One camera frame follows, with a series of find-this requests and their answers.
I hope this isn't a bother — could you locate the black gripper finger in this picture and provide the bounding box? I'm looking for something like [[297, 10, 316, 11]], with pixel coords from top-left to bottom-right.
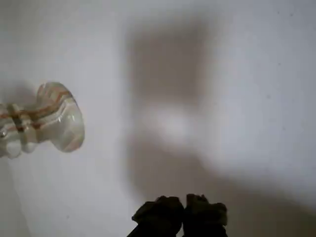
[[183, 193, 228, 237], [131, 195, 185, 237]]

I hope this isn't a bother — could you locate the marbled onyx stone vase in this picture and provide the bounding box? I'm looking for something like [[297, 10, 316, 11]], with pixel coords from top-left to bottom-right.
[[0, 81, 86, 159]]

